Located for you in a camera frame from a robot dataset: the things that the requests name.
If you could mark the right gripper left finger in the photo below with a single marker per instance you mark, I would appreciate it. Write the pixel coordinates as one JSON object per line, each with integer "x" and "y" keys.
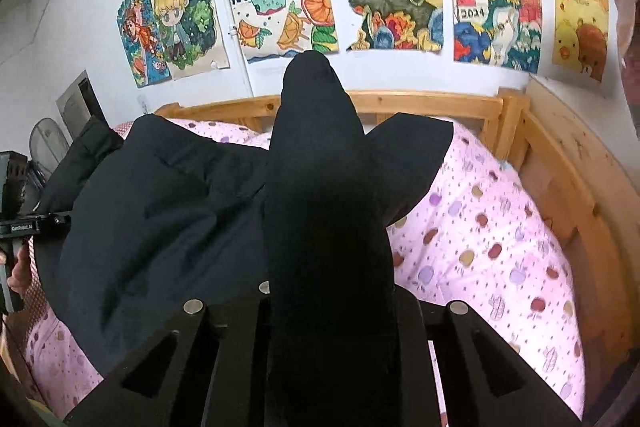
{"x": 207, "y": 366}

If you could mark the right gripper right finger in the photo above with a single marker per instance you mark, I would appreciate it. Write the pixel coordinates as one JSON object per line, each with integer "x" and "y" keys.
{"x": 453, "y": 362}

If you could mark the black large jacket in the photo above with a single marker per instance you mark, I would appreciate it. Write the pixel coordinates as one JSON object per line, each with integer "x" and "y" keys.
{"x": 328, "y": 200}

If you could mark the person's left hand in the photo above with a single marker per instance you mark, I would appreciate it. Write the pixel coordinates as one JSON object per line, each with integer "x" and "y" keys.
{"x": 20, "y": 278}

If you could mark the electric floor fan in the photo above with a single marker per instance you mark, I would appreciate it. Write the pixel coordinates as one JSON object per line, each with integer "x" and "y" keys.
{"x": 47, "y": 146}

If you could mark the pink fruit print duvet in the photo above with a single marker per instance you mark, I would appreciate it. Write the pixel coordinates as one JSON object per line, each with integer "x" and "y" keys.
{"x": 167, "y": 210}

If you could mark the orange girl drawing poster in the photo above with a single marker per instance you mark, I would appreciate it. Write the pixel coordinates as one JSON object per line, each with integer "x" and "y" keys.
{"x": 142, "y": 43}

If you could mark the blond boy drawing poster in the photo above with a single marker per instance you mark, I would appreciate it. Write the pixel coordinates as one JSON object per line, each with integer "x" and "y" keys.
{"x": 191, "y": 36}

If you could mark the yellow bear chick poster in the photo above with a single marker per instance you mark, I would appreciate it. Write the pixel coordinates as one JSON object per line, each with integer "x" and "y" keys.
{"x": 580, "y": 41}

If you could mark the wooden bed frame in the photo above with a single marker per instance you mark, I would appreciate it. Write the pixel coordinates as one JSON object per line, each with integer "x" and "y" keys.
{"x": 550, "y": 166}

